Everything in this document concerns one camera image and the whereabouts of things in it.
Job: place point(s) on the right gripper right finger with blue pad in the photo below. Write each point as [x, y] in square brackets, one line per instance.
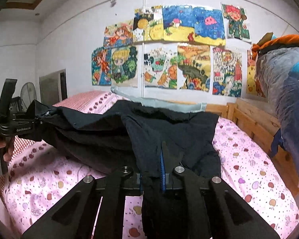
[207, 208]

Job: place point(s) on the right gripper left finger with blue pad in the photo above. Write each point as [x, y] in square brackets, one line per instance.
[93, 208]

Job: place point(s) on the black padded jacket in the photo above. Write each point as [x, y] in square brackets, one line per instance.
[132, 134]

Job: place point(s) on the clear bag of clothes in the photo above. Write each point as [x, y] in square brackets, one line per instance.
[278, 73]

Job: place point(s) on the person left hand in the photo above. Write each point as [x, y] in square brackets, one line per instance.
[9, 148]

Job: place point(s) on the black plastic crate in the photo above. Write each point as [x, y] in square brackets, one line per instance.
[16, 105]

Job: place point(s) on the standing electric fan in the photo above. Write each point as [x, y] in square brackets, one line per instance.
[27, 95]

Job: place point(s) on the pink apple print bedsheet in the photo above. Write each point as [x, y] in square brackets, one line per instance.
[39, 176]

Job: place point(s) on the grey door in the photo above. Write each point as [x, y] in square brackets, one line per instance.
[53, 87]

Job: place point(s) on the red white checkered quilt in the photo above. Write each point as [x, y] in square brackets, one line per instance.
[78, 102]

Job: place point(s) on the mermaid girl drawing lower left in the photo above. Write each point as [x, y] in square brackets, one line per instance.
[101, 67]

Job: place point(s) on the light grey folded cloth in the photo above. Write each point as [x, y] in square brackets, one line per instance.
[162, 104]

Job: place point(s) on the yellow bear drawing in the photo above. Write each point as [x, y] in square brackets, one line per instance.
[252, 84]

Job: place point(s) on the blond boy drawing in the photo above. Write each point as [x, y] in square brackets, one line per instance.
[124, 63]

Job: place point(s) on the orange girl drawing upper left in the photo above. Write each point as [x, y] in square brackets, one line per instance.
[118, 34]

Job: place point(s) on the city unicorn drawing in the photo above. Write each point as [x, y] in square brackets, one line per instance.
[227, 70]

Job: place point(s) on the fruit juice drawing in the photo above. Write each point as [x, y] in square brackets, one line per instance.
[161, 66]

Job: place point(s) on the landscape dinosaur drawing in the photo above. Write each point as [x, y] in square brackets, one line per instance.
[194, 67]

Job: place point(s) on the yellow moon drawing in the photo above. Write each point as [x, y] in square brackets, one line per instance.
[148, 24]

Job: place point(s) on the orange cloth on bag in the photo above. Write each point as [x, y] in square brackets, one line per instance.
[268, 43]

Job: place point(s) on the blue sea beach drawing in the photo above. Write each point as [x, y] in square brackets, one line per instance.
[185, 23]

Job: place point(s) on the red haired boy drawing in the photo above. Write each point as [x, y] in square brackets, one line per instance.
[237, 22]

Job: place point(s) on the wooden bed frame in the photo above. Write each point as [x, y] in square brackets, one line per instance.
[261, 127]

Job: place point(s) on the white wall conduit pipe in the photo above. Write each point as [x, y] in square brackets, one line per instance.
[142, 75]

